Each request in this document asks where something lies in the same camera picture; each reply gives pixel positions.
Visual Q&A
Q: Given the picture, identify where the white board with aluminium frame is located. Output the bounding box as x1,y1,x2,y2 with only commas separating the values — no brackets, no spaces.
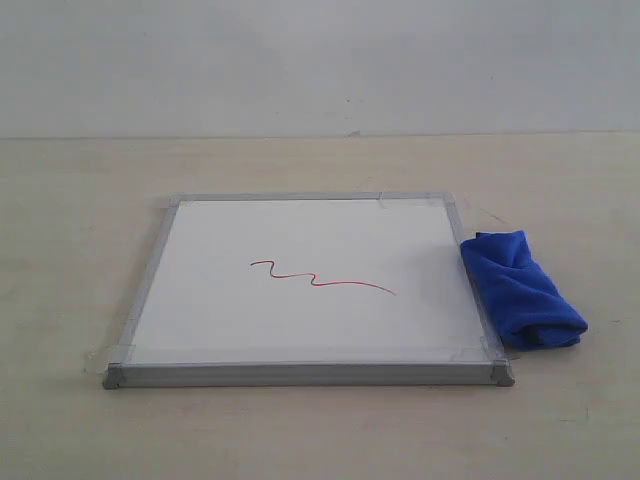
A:
103,192,515,389

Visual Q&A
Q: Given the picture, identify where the blue cloth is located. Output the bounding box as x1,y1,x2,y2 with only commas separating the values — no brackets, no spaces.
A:
461,230,588,350

